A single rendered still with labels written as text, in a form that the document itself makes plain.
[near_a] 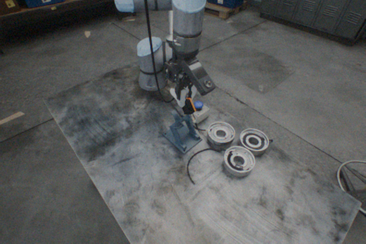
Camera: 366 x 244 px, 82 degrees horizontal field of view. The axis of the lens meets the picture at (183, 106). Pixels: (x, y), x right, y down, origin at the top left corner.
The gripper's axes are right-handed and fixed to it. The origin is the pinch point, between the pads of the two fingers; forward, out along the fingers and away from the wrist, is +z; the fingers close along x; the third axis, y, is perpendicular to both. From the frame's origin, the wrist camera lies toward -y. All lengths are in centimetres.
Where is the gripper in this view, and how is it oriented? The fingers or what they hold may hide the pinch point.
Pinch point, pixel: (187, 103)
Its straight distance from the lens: 70.5
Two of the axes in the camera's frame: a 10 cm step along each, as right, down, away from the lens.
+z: -0.5, 7.0, 7.1
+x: -7.3, 4.6, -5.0
